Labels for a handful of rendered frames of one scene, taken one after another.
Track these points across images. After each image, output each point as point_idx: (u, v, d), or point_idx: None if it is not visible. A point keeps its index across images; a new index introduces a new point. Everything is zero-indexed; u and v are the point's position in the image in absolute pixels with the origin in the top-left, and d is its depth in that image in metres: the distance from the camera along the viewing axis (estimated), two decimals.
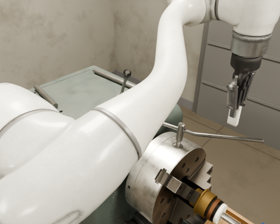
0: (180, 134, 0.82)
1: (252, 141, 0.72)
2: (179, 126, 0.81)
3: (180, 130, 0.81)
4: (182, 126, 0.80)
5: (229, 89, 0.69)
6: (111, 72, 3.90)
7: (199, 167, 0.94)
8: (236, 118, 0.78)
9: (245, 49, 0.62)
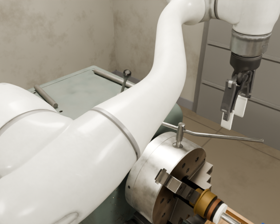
0: (180, 134, 0.82)
1: (252, 141, 0.72)
2: (179, 126, 0.81)
3: (180, 130, 0.81)
4: (182, 126, 0.80)
5: (227, 86, 0.68)
6: (111, 72, 3.90)
7: (199, 167, 0.94)
8: (230, 122, 0.75)
9: (244, 48, 0.62)
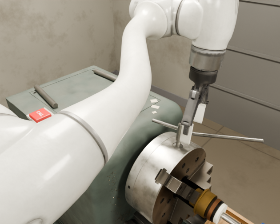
0: (180, 134, 0.82)
1: (252, 141, 0.72)
2: (179, 126, 0.81)
3: (180, 130, 0.81)
4: None
5: (190, 97, 0.68)
6: (111, 72, 3.90)
7: (199, 167, 0.94)
8: (190, 136, 0.73)
9: (206, 62, 0.65)
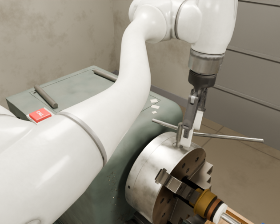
0: (180, 134, 0.82)
1: (252, 141, 0.72)
2: (179, 126, 0.81)
3: (180, 130, 0.81)
4: None
5: (189, 102, 0.70)
6: (111, 72, 3.90)
7: (199, 167, 0.94)
8: (190, 139, 0.76)
9: (204, 66, 0.66)
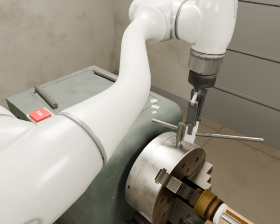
0: (180, 134, 0.82)
1: (252, 140, 0.73)
2: (179, 126, 0.81)
3: (180, 130, 0.81)
4: (182, 125, 0.81)
5: (190, 105, 0.71)
6: (111, 72, 3.90)
7: (199, 167, 0.94)
8: (193, 135, 0.80)
9: (205, 66, 0.66)
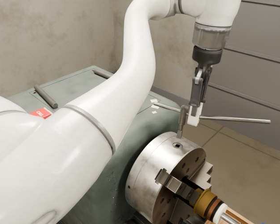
0: (183, 117, 0.79)
1: (258, 122, 0.69)
2: (182, 109, 0.78)
3: (182, 113, 0.78)
4: (186, 108, 0.77)
5: (194, 83, 0.68)
6: (111, 72, 3.90)
7: (199, 167, 0.94)
8: (197, 117, 0.76)
9: (210, 40, 0.63)
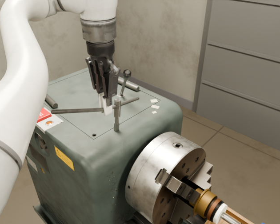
0: None
1: (59, 110, 0.69)
2: (116, 100, 0.85)
3: (114, 103, 0.85)
4: (114, 99, 0.84)
5: (92, 62, 0.78)
6: None
7: (199, 167, 0.94)
8: (99, 104, 0.81)
9: None
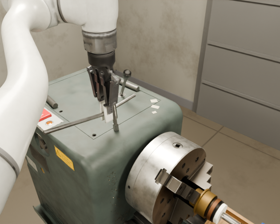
0: None
1: (52, 129, 0.70)
2: None
3: None
4: None
5: (93, 71, 0.79)
6: None
7: (199, 167, 0.94)
8: (100, 112, 0.82)
9: None
